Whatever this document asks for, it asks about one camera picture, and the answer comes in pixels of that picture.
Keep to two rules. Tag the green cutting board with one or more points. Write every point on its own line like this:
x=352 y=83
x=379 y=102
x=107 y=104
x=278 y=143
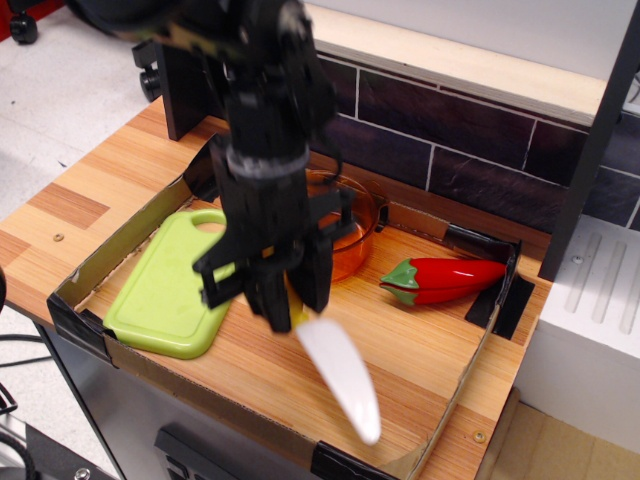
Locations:
x=160 y=309

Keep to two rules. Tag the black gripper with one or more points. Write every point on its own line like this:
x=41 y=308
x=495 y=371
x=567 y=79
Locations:
x=274 y=227

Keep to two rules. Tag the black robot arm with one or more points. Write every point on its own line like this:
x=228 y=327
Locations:
x=260 y=59

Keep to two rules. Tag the dark post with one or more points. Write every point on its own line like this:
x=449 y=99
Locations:
x=586 y=171
x=192 y=86

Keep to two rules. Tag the orange transparent pot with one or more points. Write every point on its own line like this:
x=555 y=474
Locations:
x=370 y=215

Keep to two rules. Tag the black caster wheel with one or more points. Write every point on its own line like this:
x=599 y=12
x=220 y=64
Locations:
x=23 y=29

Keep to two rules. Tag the dark post right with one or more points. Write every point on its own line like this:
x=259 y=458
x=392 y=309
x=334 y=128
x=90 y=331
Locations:
x=586 y=171

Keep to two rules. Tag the cardboard fence with black tape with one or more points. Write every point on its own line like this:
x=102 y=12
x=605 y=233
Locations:
x=440 y=379

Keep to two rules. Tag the dark post left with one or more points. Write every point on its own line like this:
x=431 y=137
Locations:
x=192 y=86

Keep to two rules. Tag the yellow handled toy knife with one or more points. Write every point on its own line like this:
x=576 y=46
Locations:
x=341 y=367

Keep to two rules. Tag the white sink drainboard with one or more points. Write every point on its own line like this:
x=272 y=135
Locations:
x=582 y=364

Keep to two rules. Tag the red toy chili pepper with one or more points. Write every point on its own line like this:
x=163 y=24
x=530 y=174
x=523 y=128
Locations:
x=423 y=281

